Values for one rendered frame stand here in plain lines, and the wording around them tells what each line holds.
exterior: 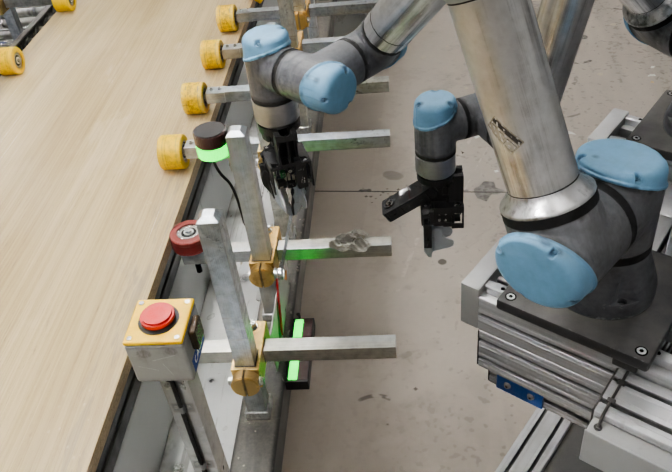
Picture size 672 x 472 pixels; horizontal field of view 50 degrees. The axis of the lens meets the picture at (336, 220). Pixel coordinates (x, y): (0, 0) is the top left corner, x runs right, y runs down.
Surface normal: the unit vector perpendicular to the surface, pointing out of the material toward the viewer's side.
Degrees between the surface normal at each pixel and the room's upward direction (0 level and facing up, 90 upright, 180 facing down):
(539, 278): 97
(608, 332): 0
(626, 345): 0
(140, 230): 0
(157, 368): 90
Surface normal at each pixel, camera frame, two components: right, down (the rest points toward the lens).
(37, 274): -0.10, -0.78
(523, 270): -0.63, 0.61
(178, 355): -0.05, 0.62
